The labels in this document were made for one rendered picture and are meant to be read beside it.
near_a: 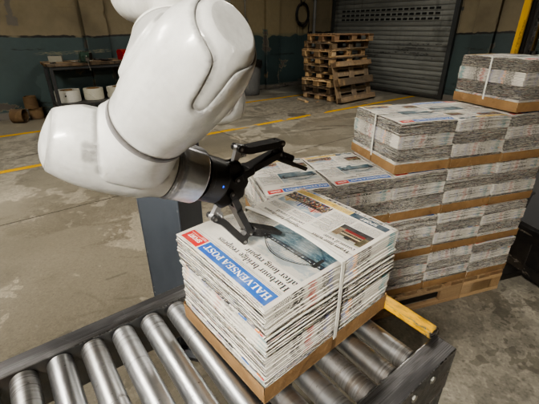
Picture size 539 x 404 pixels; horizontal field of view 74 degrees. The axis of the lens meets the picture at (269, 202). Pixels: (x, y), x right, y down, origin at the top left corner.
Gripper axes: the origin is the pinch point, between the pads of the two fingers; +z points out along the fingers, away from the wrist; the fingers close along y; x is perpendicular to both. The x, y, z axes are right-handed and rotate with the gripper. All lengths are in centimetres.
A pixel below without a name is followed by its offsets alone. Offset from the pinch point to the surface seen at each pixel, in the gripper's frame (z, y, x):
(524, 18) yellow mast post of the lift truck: 173, -127, -44
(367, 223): 18.7, -0.6, 7.7
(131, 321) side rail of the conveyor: -11.4, 40.6, -20.7
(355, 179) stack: 78, -8, -40
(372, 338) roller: 25.8, 23.0, 16.1
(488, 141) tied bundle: 127, -46, -16
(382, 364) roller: 21.1, 24.1, 22.2
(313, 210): 13.8, 1.7, -3.6
